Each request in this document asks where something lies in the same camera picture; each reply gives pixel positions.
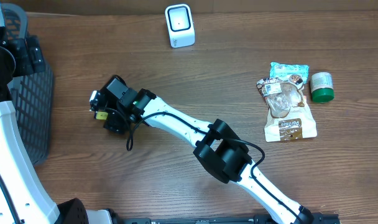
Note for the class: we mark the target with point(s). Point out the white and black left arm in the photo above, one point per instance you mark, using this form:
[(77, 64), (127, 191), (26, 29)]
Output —
[(23, 199)]

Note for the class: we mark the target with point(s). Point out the green lid white jar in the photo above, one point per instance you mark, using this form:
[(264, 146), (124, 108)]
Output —
[(321, 85)]

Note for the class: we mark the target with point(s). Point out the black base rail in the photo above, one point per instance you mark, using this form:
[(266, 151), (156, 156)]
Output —
[(319, 218)]

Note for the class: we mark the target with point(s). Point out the white barcode scanner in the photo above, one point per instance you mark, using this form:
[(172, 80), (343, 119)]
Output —
[(180, 25)]

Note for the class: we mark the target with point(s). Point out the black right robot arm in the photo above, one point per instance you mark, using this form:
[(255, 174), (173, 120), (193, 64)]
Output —
[(216, 146)]

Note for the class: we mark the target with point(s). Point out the teal snack packet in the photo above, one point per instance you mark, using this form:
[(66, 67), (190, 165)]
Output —
[(280, 70)]

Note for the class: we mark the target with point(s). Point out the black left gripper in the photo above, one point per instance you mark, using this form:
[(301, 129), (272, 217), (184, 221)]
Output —
[(30, 53)]

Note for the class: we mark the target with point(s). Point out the yellow and blue bar packet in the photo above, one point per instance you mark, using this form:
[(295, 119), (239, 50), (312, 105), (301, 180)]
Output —
[(101, 115)]

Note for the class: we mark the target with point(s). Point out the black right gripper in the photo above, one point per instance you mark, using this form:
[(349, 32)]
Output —
[(120, 123)]

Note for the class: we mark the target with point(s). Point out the beige Pantree snack bag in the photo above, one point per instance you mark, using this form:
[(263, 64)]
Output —
[(289, 116)]

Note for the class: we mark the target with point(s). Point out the dark grey plastic basket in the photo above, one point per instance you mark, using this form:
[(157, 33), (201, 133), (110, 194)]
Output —
[(32, 95)]

